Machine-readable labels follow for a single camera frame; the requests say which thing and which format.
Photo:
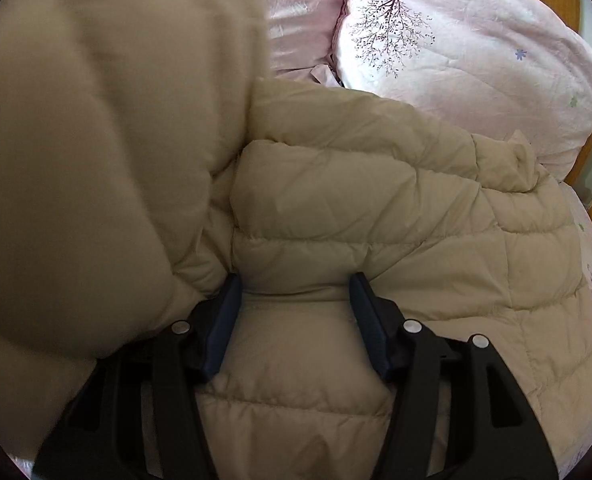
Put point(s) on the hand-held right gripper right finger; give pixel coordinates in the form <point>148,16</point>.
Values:
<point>371,330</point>

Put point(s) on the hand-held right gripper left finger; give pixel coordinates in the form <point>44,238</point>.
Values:
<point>223,325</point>

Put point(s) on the cream quilted down jacket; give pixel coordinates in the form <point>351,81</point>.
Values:
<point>326,210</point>

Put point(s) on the pink pillow with tree print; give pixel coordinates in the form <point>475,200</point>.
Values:
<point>476,60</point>

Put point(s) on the pink pillow with purple flowers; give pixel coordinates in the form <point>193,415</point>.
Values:
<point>301,15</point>

